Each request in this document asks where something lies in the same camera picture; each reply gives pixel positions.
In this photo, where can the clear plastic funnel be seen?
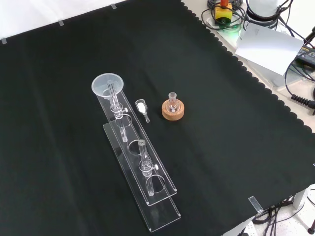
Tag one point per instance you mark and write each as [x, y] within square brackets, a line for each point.
[99, 86]

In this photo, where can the glass weighing funnel with powder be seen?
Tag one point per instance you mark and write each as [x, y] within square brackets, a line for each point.
[140, 106]

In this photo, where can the clear acrylic funnel stand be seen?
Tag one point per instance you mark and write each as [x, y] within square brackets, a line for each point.
[147, 172]

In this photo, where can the small round-bottom glass flask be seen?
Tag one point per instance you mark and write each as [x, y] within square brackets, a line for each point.
[172, 104]

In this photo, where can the black cloth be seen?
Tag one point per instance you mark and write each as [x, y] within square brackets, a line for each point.
[221, 135]

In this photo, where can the clear tape strip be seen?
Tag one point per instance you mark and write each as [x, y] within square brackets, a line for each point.
[4, 41]
[256, 204]
[61, 22]
[113, 6]

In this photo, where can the yellow stop button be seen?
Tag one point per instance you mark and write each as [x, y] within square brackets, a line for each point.
[223, 13]

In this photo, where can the pale board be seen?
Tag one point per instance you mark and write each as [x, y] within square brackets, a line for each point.
[268, 49]

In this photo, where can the white power strip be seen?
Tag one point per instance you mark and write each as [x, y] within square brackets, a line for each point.
[247, 229]

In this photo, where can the black power adapter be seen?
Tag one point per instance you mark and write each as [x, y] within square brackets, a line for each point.
[306, 55]

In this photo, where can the black tripod leg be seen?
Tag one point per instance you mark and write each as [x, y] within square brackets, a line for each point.
[310, 35]

